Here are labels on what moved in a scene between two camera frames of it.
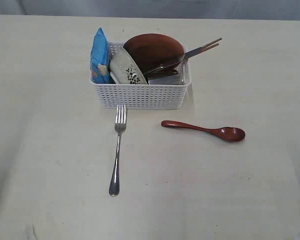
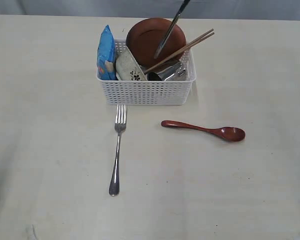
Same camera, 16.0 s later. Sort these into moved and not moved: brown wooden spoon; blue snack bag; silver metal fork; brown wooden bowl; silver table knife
Moved: brown wooden bowl; silver table knife; blue snack bag
Not moved: silver metal fork; brown wooden spoon
